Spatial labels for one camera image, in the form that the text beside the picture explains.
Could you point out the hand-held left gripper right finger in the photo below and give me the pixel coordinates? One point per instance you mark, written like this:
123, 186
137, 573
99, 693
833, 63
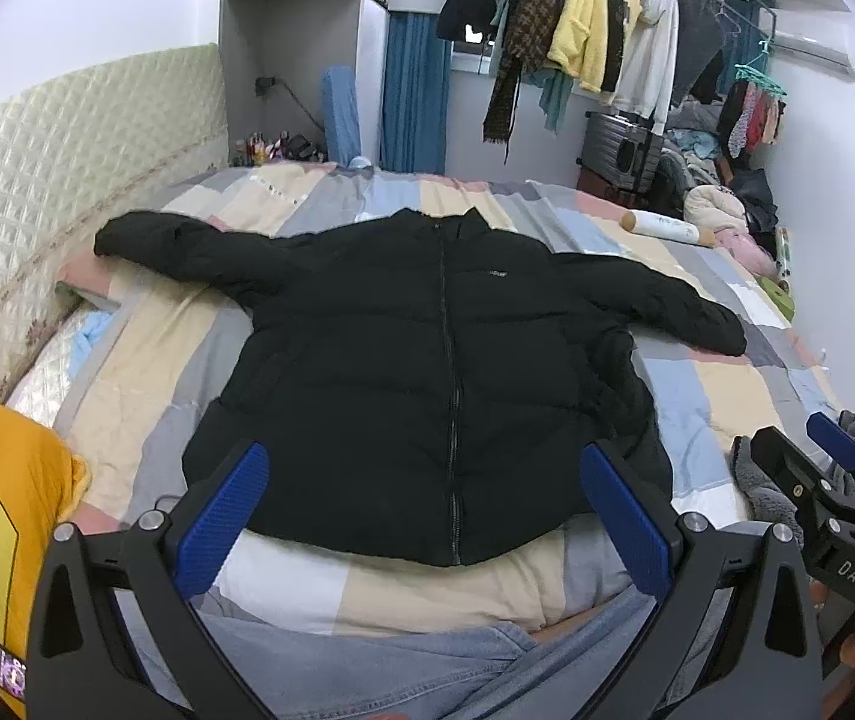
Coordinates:
626, 517

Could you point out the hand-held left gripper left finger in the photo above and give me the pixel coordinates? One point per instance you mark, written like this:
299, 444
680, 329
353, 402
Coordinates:
221, 517

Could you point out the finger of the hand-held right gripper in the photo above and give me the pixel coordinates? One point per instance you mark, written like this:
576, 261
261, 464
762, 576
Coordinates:
791, 476
834, 435

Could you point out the black puffer jacket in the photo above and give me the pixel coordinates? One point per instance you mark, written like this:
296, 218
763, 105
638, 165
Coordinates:
412, 360

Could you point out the pile of clothes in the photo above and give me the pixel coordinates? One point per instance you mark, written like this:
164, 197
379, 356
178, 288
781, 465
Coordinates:
720, 165

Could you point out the colourful hanging small clothes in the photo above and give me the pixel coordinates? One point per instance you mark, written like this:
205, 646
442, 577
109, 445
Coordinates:
753, 116

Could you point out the grey fluffy cloth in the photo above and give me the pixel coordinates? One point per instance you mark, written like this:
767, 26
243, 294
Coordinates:
761, 484

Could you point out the pastel patchwork bed cover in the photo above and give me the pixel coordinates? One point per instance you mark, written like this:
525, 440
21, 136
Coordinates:
705, 390

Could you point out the pink pillow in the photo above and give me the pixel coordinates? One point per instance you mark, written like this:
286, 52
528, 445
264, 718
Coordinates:
750, 251

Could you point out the yellow printed pillow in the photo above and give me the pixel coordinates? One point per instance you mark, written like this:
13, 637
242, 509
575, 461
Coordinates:
0, 510

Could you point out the light blue cloth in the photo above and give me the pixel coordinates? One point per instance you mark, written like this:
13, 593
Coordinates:
90, 334

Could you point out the person's blue jeans legs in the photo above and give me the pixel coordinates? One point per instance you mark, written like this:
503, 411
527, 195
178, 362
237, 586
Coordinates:
412, 671

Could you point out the cream puffy garment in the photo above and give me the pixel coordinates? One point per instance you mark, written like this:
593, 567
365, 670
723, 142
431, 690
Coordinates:
712, 206

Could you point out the white cylindrical roll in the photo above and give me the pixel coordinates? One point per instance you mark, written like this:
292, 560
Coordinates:
667, 227

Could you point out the grey suitcase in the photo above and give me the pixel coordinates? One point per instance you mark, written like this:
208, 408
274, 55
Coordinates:
618, 154

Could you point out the cream quilted headboard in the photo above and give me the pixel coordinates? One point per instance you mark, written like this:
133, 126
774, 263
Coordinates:
60, 195

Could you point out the green clip hanger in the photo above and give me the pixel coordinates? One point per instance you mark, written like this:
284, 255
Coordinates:
761, 75

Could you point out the cosmetics on nightstand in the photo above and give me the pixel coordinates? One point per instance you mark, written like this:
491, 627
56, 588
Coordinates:
281, 146

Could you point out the white air conditioner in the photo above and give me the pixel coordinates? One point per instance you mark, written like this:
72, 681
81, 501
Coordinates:
821, 45

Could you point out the blue pleated cover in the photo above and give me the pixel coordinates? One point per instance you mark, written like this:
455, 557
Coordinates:
343, 116

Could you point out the dark grey hanging garment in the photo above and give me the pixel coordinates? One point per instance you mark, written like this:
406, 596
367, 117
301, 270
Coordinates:
697, 37

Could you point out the white hoodie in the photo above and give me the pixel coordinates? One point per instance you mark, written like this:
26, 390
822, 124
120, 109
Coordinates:
652, 52

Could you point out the teal hanging garment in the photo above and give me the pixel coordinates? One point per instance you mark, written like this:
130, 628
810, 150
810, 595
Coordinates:
556, 97

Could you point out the black hanging jacket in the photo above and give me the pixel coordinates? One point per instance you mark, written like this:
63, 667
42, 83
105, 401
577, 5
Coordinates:
612, 22

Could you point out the blue curtain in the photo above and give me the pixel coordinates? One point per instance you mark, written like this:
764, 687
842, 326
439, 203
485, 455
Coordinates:
412, 90

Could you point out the yellow fleece jacket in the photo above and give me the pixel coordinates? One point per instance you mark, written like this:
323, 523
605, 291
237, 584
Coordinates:
581, 22

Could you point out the brown plaid scarf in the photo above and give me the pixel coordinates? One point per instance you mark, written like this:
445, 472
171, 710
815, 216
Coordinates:
521, 37

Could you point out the grey wardrobe cabinet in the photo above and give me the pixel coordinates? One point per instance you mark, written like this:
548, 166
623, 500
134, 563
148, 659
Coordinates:
300, 30

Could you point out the black wall plug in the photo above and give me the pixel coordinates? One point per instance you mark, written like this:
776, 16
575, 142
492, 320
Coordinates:
266, 82

